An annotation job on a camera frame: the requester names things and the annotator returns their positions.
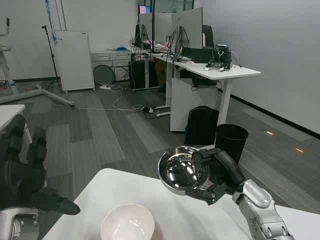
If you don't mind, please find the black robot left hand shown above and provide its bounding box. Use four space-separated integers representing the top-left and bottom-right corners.
0 114 81 216

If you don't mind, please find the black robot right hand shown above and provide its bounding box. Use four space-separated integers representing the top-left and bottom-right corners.
184 147 247 206

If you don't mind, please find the shiny metal bowl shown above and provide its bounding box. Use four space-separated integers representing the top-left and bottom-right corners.
157 146 211 197

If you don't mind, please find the white bowl with orange outside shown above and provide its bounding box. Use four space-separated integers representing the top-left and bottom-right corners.
100 203 156 240

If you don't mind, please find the black trash can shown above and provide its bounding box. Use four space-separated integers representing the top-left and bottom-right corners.
215 123 250 164

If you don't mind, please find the black backpack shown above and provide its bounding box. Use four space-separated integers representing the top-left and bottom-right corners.
185 105 220 146

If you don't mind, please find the small white side table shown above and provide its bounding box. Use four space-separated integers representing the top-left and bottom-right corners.
0 104 33 151

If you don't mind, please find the long white office desk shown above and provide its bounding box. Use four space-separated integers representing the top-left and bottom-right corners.
129 44 262 133

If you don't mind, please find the small black legged robot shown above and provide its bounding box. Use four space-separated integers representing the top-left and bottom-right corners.
204 44 235 73

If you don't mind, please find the seated person in brown trousers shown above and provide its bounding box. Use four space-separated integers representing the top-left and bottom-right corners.
149 39 173 93

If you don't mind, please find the black box on desk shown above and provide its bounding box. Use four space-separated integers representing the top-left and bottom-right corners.
181 46 216 64

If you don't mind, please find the black tripod stand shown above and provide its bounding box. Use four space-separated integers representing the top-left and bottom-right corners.
40 25 65 95

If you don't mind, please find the white rolling board cabinet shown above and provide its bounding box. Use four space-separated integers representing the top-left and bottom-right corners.
53 30 96 94

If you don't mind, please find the round grey tray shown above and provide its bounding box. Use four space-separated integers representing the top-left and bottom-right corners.
92 64 116 86

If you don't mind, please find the black computer tower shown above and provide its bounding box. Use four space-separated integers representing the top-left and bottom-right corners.
128 60 147 90

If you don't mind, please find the black office chair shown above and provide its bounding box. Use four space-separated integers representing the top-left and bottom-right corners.
201 24 215 48

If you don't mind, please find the white drawer cabinet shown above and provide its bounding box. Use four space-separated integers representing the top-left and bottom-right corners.
90 50 133 82

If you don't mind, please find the grey computer monitor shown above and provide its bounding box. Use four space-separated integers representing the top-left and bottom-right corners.
170 7 204 50

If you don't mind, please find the grey metal frame leg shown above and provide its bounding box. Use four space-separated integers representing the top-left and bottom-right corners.
0 84 75 108

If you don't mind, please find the black under-desk cable tray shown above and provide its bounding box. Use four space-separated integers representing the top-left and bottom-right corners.
190 76 219 89

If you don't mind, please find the white floor cable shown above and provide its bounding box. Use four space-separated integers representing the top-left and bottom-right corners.
73 84 145 112

